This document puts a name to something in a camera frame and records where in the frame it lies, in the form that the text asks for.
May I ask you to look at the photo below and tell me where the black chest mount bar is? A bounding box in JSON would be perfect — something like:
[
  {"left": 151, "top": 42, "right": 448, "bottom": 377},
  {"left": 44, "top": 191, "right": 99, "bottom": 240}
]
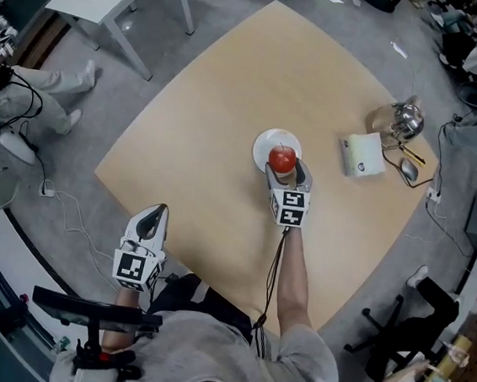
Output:
[{"left": 24, "top": 286, "right": 167, "bottom": 382}]

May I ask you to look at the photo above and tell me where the silver metal kettle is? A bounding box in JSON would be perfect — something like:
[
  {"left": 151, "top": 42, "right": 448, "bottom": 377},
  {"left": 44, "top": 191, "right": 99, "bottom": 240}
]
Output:
[{"left": 364, "top": 91, "right": 428, "bottom": 149}]

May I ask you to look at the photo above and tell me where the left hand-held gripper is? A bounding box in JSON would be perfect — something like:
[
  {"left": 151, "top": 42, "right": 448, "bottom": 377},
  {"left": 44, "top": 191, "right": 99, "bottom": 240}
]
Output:
[{"left": 110, "top": 199, "right": 174, "bottom": 296}]

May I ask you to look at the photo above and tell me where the white round plate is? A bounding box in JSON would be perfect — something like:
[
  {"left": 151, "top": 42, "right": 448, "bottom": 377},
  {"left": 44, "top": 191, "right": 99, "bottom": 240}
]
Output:
[{"left": 249, "top": 125, "right": 305, "bottom": 179}]

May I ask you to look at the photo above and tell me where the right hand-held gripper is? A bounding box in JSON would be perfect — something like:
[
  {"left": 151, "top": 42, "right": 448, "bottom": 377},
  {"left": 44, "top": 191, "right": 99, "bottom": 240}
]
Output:
[{"left": 259, "top": 157, "right": 315, "bottom": 230}]

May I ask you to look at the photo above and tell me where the small white box device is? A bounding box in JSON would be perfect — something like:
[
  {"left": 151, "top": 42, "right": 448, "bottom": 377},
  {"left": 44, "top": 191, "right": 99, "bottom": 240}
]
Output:
[{"left": 335, "top": 128, "right": 390, "bottom": 181}]

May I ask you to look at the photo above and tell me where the person's grey shirt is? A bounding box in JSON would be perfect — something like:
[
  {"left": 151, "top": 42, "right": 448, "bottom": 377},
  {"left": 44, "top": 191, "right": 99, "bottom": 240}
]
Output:
[{"left": 48, "top": 296, "right": 346, "bottom": 382}]

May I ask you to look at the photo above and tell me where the person's black trouser leg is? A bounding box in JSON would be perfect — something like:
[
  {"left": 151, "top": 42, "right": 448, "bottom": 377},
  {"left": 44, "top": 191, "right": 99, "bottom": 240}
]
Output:
[{"left": 145, "top": 268, "right": 264, "bottom": 346}]

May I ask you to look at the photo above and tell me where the grey computer mouse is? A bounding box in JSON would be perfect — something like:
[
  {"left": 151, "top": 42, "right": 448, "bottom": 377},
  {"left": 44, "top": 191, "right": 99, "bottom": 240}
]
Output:
[{"left": 398, "top": 157, "right": 421, "bottom": 183}]

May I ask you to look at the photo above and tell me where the person's right forearm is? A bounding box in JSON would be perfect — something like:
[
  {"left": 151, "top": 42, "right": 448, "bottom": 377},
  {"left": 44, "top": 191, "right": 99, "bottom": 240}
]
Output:
[{"left": 269, "top": 226, "right": 324, "bottom": 342}]

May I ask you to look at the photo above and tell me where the red apple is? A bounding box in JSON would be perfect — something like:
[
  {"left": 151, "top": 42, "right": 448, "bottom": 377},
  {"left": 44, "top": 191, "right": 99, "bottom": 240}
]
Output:
[{"left": 266, "top": 143, "right": 299, "bottom": 175}]

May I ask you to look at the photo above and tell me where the yellow utility knife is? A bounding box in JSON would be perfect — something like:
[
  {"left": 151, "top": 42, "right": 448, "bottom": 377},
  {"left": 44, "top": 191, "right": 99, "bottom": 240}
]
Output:
[{"left": 395, "top": 141, "right": 429, "bottom": 169}]

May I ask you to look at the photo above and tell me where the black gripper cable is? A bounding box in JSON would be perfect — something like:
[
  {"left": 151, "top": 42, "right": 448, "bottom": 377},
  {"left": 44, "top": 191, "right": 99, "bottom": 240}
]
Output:
[{"left": 249, "top": 226, "right": 293, "bottom": 361}]

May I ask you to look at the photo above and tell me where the person's left forearm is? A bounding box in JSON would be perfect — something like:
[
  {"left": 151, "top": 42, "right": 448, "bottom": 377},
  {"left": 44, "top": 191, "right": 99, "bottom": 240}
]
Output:
[{"left": 100, "top": 284, "right": 145, "bottom": 357}]

